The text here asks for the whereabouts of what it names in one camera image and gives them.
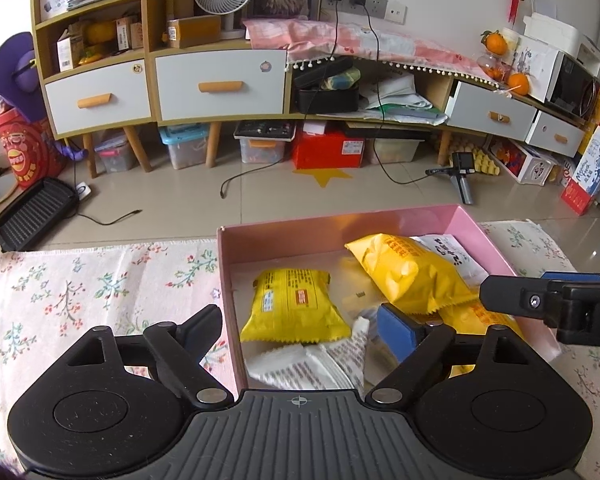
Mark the orange with leaves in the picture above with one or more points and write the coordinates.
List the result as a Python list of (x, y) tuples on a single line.
[(496, 44)]

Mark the yellow fruit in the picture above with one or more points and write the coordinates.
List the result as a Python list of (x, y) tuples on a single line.
[(102, 32)]

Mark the yellow packet red label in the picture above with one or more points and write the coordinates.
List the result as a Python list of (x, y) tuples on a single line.
[(290, 310)]

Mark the black handheld gimbal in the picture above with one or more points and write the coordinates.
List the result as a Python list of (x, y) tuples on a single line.
[(462, 162)]

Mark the black bag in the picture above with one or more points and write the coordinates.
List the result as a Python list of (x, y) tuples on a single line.
[(325, 102)]

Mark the yellow egg tray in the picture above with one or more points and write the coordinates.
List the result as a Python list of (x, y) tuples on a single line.
[(486, 162)]

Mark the green yellow pouch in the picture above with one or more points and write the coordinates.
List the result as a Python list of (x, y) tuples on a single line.
[(342, 79)]

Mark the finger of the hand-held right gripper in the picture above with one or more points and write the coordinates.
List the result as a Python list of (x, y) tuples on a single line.
[(575, 276), (515, 295)]

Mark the wooden shelf cabinet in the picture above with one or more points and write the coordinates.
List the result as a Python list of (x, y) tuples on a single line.
[(149, 60)]

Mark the white packet monkey print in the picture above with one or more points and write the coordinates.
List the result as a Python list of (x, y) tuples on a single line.
[(450, 255)]

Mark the white foam box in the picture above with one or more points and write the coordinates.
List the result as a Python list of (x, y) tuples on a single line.
[(550, 30)]

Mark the single wall socket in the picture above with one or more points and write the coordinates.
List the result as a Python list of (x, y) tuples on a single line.
[(396, 13)]

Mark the white packet red picture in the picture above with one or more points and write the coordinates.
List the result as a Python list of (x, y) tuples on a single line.
[(280, 365)]

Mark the black grill pan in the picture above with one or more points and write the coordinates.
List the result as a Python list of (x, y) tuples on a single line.
[(35, 215)]

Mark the white blue printed carton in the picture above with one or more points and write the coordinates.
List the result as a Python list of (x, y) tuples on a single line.
[(535, 67)]

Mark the yellow star sticker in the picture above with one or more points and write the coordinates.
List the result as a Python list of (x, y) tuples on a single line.
[(325, 176)]

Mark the wooden low cabinet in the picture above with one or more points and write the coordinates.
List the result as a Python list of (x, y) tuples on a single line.
[(440, 92)]

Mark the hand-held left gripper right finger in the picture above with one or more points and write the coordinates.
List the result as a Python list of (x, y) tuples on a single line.
[(395, 330)]

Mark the white printed floor carton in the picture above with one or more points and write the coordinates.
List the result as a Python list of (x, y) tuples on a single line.
[(530, 165)]

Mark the flat white box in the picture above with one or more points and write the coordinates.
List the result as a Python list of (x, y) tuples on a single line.
[(315, 127)]

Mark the pink printed cloth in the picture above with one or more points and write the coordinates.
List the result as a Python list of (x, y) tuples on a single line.
[(415, 50)]

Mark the small white box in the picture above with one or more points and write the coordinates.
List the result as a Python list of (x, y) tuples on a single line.
[(67, 55)]

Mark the pile of paper bags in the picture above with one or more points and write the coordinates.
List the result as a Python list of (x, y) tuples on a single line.
[(400, 102)]

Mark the wall socket strip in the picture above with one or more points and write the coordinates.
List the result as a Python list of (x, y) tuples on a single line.
[(355, 2)]

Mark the yellow packet oval label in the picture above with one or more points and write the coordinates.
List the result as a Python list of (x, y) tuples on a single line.
[(480, 317)]

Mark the floral tablecloth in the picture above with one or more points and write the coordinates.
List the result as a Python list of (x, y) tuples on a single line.
[(80, 285)]

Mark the red gift bag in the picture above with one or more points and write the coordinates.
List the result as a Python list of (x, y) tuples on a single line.
[(22, 155)]

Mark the microwave oven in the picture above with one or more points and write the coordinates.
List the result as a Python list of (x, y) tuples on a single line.
[(570, 85)]

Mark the white storage bin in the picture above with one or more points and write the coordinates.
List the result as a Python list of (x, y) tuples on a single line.
[(397, 151)]

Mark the brown cardboard box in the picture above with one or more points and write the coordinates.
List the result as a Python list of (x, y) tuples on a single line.
[(195, 32)]

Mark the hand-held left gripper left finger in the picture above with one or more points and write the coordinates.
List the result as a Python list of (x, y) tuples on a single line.
[(200, 327)]

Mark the white drawer with sticker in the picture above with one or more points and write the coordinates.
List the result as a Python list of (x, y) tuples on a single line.
[(180, 95)]

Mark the storage bin black lid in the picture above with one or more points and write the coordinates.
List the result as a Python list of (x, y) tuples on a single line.
[(262, 147)]

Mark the small printed box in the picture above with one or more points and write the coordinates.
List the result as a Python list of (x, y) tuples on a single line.
[(127, 34)]

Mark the glass jar of oranges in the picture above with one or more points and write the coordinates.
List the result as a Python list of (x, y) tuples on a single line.
[(490, 66)]

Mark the storage bin blue lid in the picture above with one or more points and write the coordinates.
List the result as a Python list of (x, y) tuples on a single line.
[(185, 150)]

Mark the blue white red carton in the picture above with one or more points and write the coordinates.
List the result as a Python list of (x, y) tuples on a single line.
[(595, 160)]

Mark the wide white drawer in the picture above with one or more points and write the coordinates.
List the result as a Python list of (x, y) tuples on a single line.
[(475, 105)]

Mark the pink cardboard box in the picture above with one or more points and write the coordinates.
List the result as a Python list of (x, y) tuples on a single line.
[(280, 240)]

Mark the clear storage bin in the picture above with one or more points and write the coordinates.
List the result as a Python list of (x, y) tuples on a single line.
[(115, 157)]

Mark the purple plush toy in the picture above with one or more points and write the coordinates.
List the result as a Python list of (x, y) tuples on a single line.
[(17, 75)]

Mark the small white drawer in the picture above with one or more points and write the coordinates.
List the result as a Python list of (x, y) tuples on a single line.
[(545, 130)]

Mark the large yellow snack bag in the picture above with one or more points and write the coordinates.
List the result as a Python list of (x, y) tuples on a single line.
[(410, 270)]

